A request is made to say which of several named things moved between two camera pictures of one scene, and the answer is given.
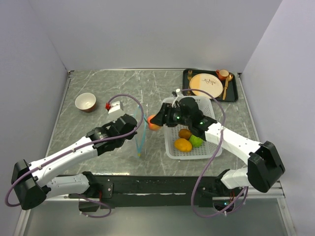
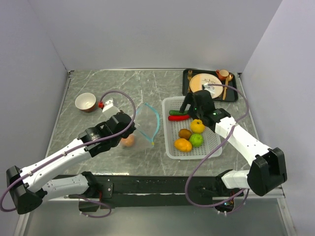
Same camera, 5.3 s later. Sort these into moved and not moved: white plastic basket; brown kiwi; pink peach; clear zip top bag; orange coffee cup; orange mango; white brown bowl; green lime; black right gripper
Moved: clear zip top bag; black right gripper; pink peach
Not moved: brown kiwi; orange coffee cup; white brown bowl; white plastic basket; orange mango; green lime
